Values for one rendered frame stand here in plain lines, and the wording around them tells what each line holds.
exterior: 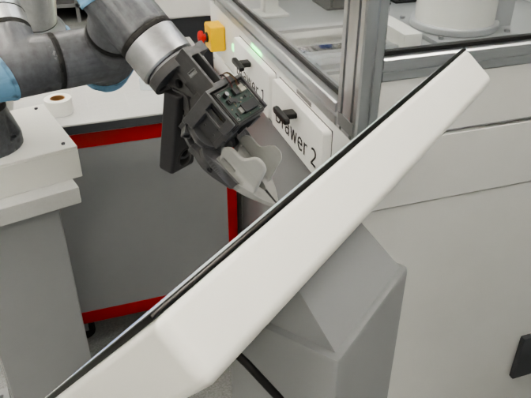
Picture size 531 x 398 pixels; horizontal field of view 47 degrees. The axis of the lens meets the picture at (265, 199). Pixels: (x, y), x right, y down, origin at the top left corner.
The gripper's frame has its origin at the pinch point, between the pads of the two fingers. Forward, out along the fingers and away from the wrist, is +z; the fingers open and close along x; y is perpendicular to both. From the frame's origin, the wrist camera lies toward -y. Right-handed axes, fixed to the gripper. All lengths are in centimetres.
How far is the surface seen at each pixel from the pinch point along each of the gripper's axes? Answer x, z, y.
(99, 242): 38, -22, -100
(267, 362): -20.4, 12.4, 6.4
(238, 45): 70, -36, -41
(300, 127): 42.1, -7.1, -21.3
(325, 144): 35.5, -1.1, -14.3
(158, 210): 51, -19, -88
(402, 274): -6.0, 15.2, 14.2
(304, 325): -19.3, 11.2, 12.8
